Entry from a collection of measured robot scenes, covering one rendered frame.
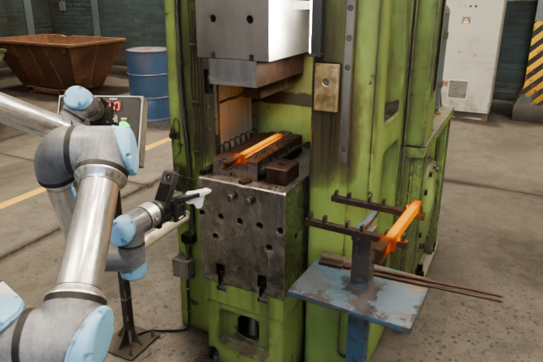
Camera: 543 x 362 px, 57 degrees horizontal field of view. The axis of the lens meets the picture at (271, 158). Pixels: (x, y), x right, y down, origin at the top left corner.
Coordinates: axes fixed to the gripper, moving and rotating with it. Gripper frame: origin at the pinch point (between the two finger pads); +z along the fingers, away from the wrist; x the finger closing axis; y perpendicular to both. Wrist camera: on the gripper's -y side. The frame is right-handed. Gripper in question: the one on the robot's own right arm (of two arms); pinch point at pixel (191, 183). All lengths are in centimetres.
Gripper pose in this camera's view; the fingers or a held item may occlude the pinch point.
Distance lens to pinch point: 164.7
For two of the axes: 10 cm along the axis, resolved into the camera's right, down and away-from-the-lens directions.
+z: 4.5, -2.8, 8.5
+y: 0.0, 9.5, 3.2
